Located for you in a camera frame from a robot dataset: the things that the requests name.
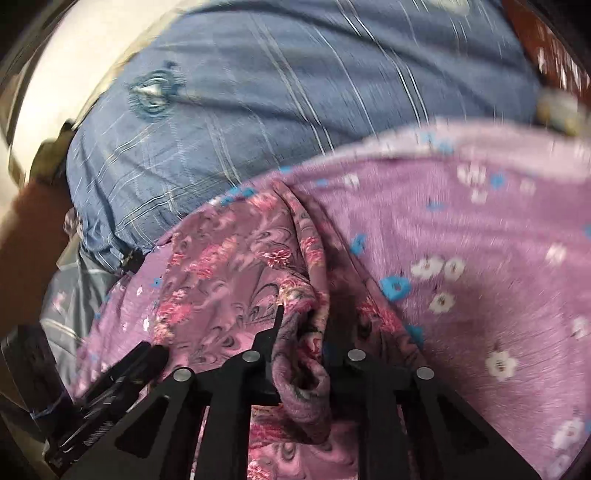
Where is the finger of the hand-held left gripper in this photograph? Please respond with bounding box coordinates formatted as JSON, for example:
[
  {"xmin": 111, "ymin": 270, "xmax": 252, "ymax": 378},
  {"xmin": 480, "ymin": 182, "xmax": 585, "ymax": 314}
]
[{"xmin": 45, "ymin": 344, "xmax": 169, "ymax": 469}]

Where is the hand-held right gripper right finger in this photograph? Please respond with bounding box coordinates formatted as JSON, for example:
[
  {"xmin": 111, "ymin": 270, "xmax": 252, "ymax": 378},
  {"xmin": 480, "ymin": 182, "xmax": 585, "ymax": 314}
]
[{"xmin": 323, "ymin": 339, "xmax": 542, "ymax": 480}]

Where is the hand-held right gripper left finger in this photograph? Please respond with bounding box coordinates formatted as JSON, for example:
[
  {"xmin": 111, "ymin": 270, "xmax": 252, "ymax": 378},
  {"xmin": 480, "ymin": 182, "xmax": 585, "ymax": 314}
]
[{"xmin": 60, "ymin": 305, "xmax": 283, "ymax": 480}]

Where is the maroon floral garment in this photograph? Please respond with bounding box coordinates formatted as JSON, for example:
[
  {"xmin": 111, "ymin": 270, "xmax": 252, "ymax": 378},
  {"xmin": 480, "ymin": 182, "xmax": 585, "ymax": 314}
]
[{"xmin": 152, "ymin": 180, "xmax": 416, "ymax": 480}]

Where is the dark green clothes pile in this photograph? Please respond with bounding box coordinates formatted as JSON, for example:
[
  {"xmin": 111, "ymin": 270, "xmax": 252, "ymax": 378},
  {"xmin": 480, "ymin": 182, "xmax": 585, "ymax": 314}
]
[{"xmin": 34, "ymin": 122, "xmax": 77, "ymax": 188}]

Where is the purple floral bed sheet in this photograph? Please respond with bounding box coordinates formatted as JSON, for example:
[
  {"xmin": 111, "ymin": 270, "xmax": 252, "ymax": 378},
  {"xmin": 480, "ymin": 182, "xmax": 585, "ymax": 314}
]
[{"xmin": 76, "ymin": 117, "xmax": 591, "ymax": 480}]

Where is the blue plaid quilt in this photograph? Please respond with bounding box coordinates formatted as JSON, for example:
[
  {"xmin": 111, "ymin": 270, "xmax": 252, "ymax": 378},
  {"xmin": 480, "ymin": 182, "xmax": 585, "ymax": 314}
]
[{"xmin": 65, "ymin": 0, "xmax": 543, "ymax": 278}]

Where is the pale crumpled packet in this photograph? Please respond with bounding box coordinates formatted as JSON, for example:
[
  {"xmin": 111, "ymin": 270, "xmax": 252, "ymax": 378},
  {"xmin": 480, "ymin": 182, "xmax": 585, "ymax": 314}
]
[{"xmin": 536, "ymin": 90, "xmax": 585, "ymax": 137}]

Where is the red plastic bag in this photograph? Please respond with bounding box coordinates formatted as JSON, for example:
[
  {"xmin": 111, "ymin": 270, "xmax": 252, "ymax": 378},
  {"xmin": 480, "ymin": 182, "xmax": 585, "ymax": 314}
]
[{"xmin": 503, "ymin": 0, "xmax": 591, "ymax": 104}]

